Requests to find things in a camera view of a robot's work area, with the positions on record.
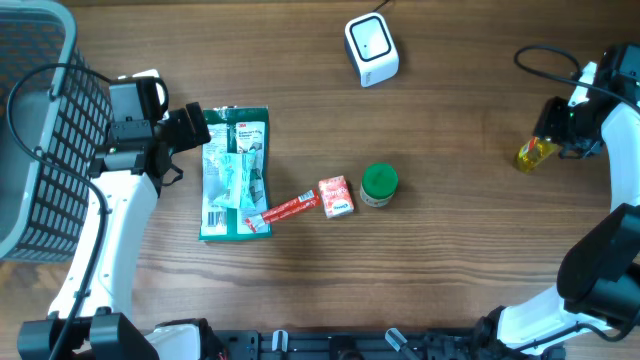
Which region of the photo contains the grey plastic basket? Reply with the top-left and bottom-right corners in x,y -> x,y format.
1,1 -> 113,263

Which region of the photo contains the pink tissue box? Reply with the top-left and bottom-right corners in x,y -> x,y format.
318,176 -> 355,219

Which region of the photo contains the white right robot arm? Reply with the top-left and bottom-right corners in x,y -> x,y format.
462,42 -> 639,359

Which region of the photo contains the white barcode scanner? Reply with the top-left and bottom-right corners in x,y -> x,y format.
344,12 -> 399,88

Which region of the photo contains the green lid jar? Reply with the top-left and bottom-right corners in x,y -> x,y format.
359,163 -> 399,208

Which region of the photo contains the red stick packet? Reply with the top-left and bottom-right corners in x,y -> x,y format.
244,189 -> 321,233

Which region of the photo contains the teal small packet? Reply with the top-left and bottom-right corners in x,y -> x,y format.
212,153 -> 256,210

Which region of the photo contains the yellow liquid bottle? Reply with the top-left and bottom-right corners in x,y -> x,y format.
513,136 -> 559,173

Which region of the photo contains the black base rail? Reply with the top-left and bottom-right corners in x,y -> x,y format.
144,317 -> 566,360

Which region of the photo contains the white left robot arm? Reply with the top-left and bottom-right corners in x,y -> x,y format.
18,72 -> 223,359

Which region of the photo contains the green 3M package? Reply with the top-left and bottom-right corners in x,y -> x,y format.
199,107 -> 271,242

